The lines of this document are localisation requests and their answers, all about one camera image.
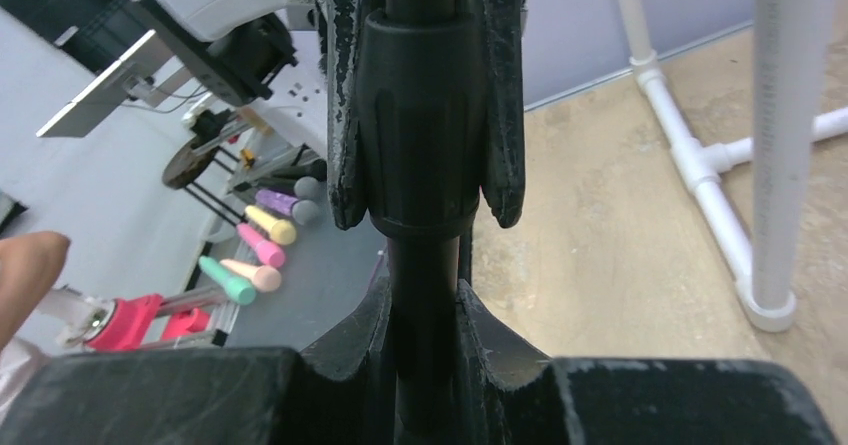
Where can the white PVC pipe frame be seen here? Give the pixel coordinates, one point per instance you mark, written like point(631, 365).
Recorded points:
point(751, 191)

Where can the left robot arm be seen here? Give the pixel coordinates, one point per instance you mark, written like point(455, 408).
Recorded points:
point(240, 50)

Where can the green foam microphone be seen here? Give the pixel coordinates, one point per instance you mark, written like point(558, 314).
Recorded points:
point(237, 288)

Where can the pink foam microphone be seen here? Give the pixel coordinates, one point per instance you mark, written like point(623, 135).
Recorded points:
point(268, 252)

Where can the peach foam microphone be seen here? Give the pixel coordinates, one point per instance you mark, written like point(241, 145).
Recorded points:
point(263, 277)

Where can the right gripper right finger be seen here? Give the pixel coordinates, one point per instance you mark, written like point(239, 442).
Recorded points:
point(504, 182)

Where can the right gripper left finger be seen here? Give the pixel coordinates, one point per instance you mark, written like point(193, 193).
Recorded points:
point(346, 189)

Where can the yellow foam microphone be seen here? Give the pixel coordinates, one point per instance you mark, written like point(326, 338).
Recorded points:
point(281, 231)

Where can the red clamp tool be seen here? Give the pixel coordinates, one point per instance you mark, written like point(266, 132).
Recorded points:
point(201, 317)

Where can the black shock-mount round-base stand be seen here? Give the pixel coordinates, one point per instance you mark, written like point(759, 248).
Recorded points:
point(421, 93)

